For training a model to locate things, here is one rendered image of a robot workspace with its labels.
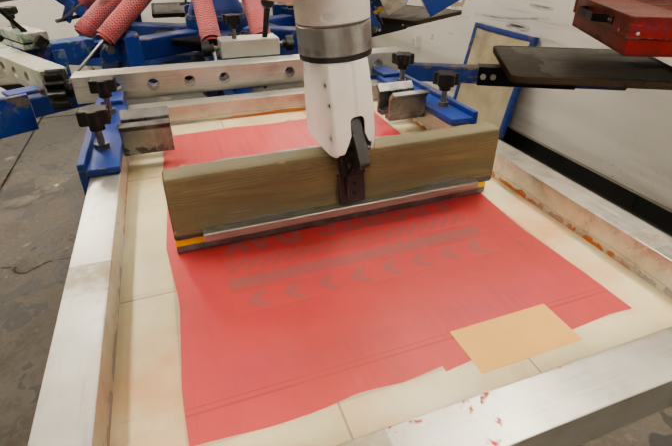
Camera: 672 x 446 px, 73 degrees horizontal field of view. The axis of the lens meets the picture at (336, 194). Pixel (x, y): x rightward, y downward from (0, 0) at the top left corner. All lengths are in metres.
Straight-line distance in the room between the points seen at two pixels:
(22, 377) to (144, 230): 1.36
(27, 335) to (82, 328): 1.64
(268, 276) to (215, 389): 0.14
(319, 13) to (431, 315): 0.30
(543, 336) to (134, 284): 0.40
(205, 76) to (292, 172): 0.51
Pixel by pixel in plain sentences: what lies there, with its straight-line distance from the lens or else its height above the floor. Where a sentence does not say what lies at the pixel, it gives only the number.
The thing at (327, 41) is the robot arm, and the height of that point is 1.18.
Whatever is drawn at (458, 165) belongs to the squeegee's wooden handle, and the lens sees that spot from 0.60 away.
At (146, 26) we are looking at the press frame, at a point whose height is 1.01.
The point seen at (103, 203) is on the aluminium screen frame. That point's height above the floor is 0.99.
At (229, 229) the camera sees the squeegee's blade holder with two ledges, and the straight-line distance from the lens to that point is 0.51.
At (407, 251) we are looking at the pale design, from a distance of 0.52.
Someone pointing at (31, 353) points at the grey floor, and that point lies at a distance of 1.99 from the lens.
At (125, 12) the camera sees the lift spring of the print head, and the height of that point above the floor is 1.10.
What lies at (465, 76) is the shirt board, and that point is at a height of 0.90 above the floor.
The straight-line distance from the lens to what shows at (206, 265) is 0.52.
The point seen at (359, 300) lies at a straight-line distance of 0.46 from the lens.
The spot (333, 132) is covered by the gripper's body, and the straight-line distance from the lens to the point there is 0.46.
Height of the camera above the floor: 1.26
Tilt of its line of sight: 29 degrees down
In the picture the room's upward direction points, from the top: straight up
